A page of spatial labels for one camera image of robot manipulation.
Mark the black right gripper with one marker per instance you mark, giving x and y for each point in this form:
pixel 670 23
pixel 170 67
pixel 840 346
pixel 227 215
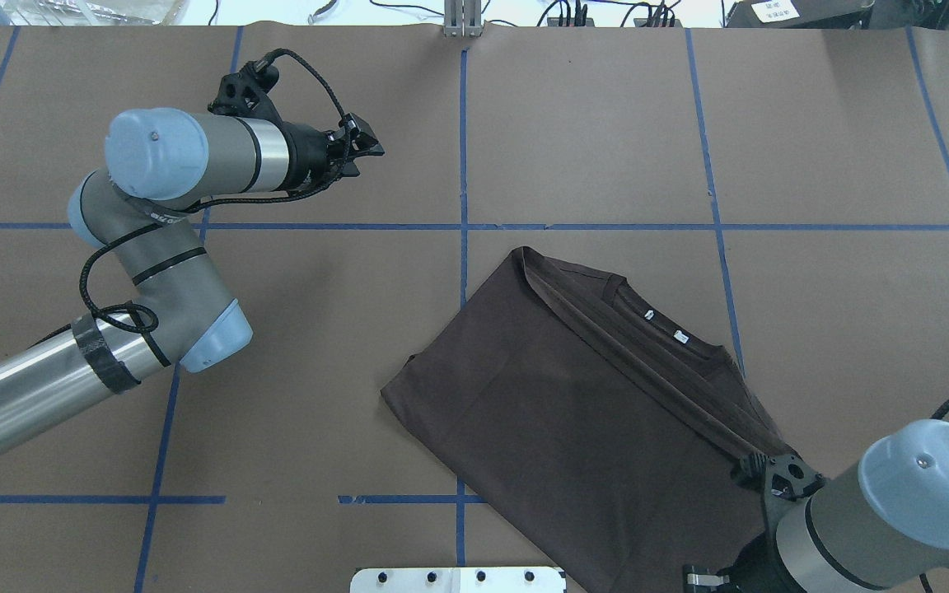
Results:
pixel 756 567

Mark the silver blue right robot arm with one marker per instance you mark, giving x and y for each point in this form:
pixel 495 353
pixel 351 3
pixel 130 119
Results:
pixel 882 522

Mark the silver foil bag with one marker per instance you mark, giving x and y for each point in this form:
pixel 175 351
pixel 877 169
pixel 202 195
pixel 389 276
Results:
pixel 94 13

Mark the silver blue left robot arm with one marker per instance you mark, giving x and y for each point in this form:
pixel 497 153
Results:
pixel 152 296

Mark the brown t-shirt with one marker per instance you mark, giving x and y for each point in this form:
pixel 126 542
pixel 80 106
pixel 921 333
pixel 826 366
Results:
pixel 602 430

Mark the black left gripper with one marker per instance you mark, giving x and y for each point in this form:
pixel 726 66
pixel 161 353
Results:
pixel 306 156

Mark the aluminium frame post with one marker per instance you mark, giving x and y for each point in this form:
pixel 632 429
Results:
pixel 463 18

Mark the black box with label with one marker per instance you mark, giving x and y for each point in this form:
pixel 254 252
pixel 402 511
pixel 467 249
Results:
pixel 810 15

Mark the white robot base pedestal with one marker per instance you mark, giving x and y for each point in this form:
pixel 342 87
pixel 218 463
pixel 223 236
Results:
pixel 460 579

